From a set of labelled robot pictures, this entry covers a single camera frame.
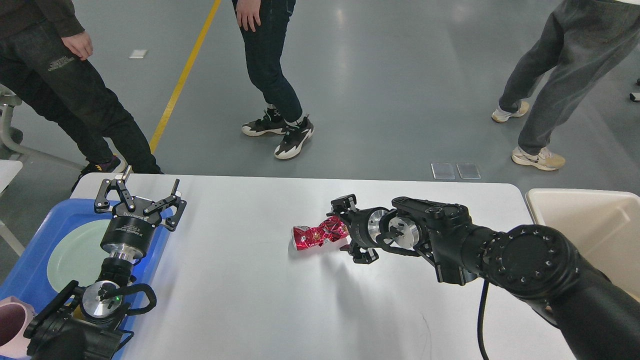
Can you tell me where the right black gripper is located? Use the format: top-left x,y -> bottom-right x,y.
326,194 -> 390,265

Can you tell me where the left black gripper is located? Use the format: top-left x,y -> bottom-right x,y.
94,165 -> 187,261

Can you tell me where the crushed red can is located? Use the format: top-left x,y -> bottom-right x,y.
291,215 -> 349,251

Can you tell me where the light green plate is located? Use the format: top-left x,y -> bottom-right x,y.
46,219 -> 110,292

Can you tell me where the pink mug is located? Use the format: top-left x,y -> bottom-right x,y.
0,296 -> 36,360

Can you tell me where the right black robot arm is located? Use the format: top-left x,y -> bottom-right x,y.
330,194 -> 640,360

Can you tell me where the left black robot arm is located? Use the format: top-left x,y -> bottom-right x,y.
23,168 -> 186,360

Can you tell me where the blue plastic tray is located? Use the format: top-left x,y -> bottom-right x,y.
1,199 -> 170,360

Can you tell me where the white side table corner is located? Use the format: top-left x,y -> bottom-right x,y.
0,159 -> 23,193

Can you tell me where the grey office chair left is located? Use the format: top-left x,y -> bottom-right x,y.
0,85 -> 83,171

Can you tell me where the person in black clothes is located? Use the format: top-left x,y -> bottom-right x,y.
0,0 -> 162,177

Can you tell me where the person in dark sneakers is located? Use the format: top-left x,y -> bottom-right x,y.
232,0 -> 314,160

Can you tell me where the beige plastic bin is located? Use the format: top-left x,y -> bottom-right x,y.
526,188 -> 640,300

